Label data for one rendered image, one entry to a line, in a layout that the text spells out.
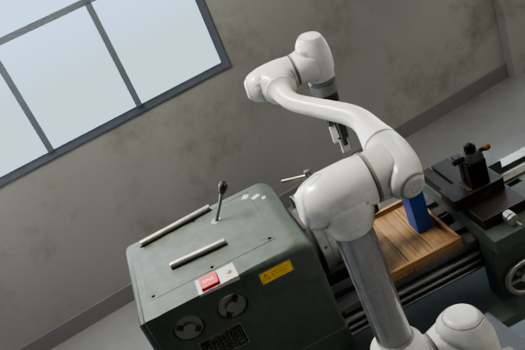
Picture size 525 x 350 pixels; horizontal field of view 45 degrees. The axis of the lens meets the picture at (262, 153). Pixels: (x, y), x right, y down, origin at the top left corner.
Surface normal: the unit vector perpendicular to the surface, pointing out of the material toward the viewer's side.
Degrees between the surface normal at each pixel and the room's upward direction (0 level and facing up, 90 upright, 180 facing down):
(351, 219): 90
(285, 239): 0
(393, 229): 0
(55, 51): 90
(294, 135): 90
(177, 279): 0
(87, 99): 90
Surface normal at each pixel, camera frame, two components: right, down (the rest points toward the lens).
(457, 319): -0.24, -0.86
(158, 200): 0.40, 0.32
